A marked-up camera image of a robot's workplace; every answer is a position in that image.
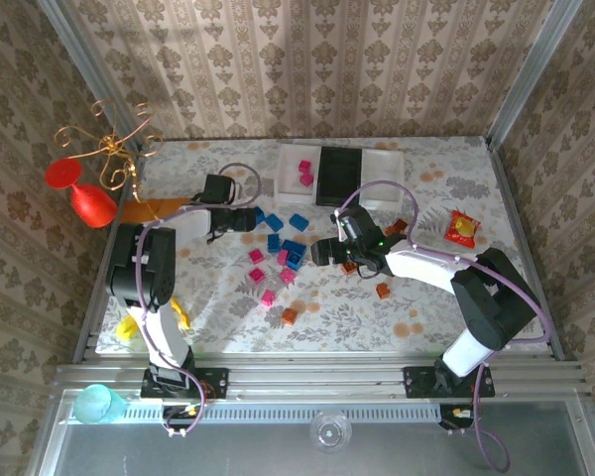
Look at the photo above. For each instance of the blue lego brick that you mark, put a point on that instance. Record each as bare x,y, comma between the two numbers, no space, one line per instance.
273,222
295,246
298,221
294,262
273,243
261,215

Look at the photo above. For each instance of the orange lego brick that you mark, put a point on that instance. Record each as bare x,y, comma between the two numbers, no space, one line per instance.
383,290
289,316
396,228
348,269

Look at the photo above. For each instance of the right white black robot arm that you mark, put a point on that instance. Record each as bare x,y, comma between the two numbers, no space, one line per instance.
426,265

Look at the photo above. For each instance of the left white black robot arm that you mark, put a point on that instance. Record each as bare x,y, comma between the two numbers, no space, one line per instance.
171,347

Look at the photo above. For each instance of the black rectangular plastic container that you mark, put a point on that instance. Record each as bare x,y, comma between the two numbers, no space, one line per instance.
338,178

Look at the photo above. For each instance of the floral tablecloth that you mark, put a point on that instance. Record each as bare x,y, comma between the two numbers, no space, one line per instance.
327,327

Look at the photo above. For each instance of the wooden base board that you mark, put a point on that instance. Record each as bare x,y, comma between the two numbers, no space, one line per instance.
139,212

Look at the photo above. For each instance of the red yellow snack packet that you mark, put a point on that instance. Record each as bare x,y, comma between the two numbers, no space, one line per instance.
461,229

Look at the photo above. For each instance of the red goblet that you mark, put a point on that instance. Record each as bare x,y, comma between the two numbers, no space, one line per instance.
94,205

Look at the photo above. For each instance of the yellow banana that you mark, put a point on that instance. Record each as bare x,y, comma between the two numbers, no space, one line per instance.
127,329

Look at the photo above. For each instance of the clear plastic cup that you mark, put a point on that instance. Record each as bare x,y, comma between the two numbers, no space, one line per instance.
330,432

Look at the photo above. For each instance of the grey metal tray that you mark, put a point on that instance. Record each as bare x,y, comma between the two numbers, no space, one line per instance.
228,456

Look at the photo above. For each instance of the teal plastic cup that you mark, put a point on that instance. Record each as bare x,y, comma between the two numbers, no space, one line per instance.
96,404

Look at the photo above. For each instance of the long aluminium mounting rail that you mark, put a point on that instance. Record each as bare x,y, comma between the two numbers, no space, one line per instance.
317,377

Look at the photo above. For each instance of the aluminium table side rail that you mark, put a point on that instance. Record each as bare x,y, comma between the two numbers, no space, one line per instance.
86,342
511,198

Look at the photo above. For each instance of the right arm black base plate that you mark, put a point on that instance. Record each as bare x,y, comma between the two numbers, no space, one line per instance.
416,382

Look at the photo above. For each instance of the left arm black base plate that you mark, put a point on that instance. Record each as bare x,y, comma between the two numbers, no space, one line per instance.
218,382

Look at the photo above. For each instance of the aluminium frame post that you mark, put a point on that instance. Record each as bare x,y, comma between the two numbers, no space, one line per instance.
97,74
528,74

